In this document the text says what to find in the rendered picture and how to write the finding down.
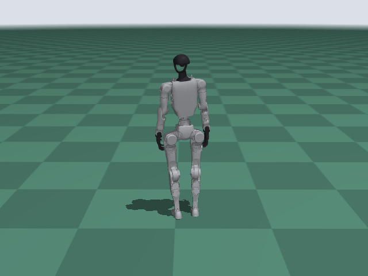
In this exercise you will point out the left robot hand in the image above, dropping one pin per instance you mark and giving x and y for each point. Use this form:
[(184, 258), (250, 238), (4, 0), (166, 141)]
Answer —
[(158, 139)]

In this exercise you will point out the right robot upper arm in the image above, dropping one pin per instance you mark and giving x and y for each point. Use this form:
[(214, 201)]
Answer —
[(201, 94)]

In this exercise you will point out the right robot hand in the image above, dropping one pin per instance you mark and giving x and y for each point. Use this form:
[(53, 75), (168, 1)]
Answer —
[(206, 136)]

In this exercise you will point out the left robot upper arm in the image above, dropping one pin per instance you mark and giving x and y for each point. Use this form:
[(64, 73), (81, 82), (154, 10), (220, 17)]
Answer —
[(165, 88)]

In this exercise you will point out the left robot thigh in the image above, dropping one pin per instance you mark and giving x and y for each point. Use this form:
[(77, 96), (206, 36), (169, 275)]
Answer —
[(169, 141)]

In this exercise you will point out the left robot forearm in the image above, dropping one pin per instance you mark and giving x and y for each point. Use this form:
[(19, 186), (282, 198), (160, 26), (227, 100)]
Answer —
[(160, 123)]

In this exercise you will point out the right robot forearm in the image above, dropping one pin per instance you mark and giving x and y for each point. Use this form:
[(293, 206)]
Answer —
[(205, 118)]

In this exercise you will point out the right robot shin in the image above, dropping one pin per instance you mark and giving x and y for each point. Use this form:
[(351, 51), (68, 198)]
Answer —
[(195, 188)]

